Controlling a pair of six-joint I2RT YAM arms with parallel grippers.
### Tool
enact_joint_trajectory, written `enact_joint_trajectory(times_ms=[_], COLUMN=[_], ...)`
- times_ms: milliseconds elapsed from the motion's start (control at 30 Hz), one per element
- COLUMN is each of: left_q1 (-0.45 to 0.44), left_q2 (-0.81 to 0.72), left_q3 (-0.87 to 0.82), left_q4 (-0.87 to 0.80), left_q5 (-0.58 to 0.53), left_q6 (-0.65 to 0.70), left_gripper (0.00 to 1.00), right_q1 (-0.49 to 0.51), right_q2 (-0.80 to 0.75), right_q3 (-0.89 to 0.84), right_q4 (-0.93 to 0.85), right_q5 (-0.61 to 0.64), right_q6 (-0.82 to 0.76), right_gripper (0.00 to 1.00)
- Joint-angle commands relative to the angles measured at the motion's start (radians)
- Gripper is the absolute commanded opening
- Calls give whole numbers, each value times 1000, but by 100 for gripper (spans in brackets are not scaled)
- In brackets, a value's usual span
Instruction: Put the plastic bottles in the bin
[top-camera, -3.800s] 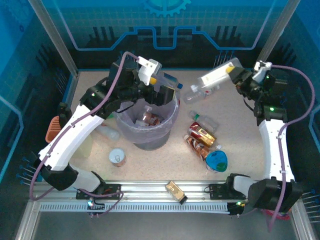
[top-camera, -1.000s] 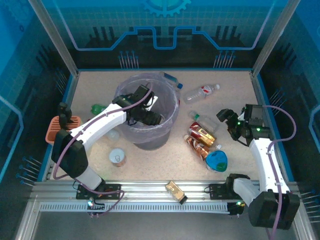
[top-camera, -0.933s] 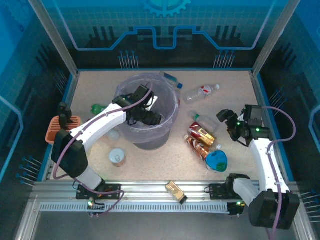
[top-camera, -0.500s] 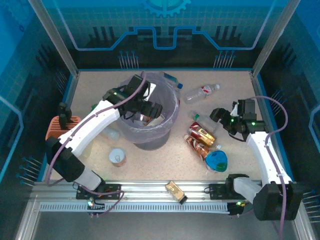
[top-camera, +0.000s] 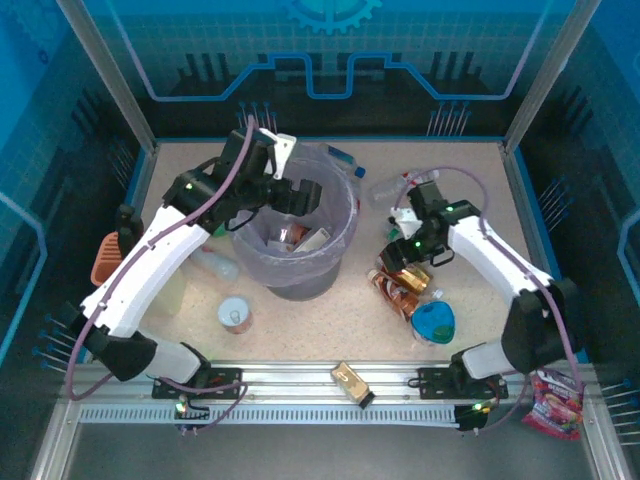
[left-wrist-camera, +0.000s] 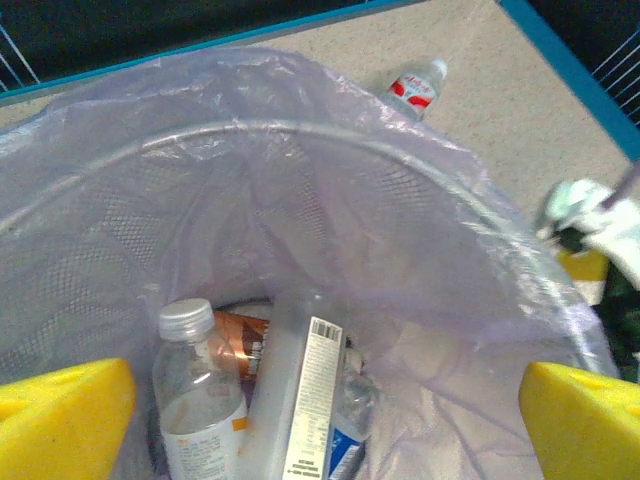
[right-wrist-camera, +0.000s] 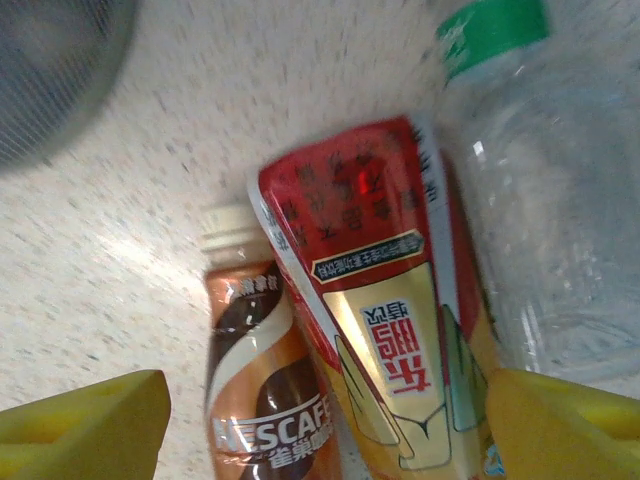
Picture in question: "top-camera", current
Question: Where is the purple candy bag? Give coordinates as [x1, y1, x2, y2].
[521, 369, 585, 441]

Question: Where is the grey bin with purple liner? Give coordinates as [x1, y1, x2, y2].
[230, 144, 361, 301]

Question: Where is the white bottle with red cap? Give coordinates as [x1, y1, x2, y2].
[189, 244, 241, 284]

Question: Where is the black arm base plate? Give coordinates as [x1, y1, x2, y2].
[152, 367, 244, 401]
[417, 367, 509, 400]

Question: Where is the clear bottle with blue cap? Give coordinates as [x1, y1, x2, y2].
[319, 143, 367, 179]

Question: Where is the aluminium front rail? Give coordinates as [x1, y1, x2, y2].
[64, 359, 596, 407]

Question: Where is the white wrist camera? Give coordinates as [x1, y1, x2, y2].
[389, 207, 421, 242]
[259, 128, 299, 181]

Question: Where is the small black controller board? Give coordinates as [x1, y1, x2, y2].
[173, 397, 211, 435]
[455, 399, 494, 434]

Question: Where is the gold bottle with black cap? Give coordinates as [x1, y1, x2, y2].
[330, 360, 376, 411]

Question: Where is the copper coloured bottle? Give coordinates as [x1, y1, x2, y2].
[367, 269, 421, 317]
[282, 223, 311, 247]

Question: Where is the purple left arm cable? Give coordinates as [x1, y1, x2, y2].
[64, 115, 274, 434]

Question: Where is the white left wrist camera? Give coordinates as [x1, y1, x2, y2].
[259, 128, 299, 181]

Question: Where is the pale yellow translucent container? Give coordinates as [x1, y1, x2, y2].
[149, 267, 189, 316]

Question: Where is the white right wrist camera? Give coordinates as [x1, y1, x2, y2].
[389, 207, 421, 242]

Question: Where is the orange plastic basket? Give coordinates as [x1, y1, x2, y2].
[91, 232, 126, 287]

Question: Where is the aluminium frame post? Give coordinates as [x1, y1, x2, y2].
[501, 0, 602, 154]
[55, 0, 160, 152]

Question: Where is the clear bottle red white label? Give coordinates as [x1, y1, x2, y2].
[368, 168, 441, 206]

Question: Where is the red gold snack tube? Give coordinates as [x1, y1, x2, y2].
[382, 249, 434, 295]

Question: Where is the tin can with pull tab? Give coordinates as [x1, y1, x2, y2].
[216, 296, 254, 335]

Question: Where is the slotted grey cable duct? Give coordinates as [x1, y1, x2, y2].
[78, 404, 461, 427]

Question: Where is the blue plastic bowl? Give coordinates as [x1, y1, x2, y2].
[410, 301, 457, 347]

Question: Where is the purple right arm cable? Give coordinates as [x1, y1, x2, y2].
[392, 165, 584, 434]

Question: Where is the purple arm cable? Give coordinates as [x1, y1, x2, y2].
[64, 115, 274, 434]
[392, 165, 584, 434]

